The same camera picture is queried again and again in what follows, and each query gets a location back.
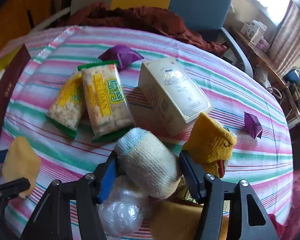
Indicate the striped pink green tablecloth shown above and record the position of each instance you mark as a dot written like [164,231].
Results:
[266,163]

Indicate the white boxes on desk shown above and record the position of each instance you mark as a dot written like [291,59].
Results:
[254,32]

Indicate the wooden side desk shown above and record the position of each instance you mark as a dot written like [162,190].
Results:
[258,56]

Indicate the white sock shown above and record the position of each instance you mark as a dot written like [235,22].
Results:
[150,165]

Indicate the yellow sponge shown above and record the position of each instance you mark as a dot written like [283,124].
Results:
[21,161]

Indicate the pink striped curtain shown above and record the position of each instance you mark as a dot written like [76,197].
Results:
[285,48]

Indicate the clear plastic bag ball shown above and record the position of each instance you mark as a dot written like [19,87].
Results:
[122,213]

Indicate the green yellow cracker pack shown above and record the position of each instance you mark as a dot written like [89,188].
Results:
[69,105]
[108,109]

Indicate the yellow cartoon sock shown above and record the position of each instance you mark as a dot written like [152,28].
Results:
[210,144]

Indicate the cream cardboard box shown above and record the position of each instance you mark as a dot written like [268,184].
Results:
[174,96]

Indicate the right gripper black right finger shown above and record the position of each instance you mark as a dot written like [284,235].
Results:
[194,176]

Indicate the purple candy wrapper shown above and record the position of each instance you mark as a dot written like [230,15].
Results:
[253,125]
[122,54]

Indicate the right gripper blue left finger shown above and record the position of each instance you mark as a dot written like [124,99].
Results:
[106,175]

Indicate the dark red blanket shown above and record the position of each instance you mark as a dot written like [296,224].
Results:
[150,19]

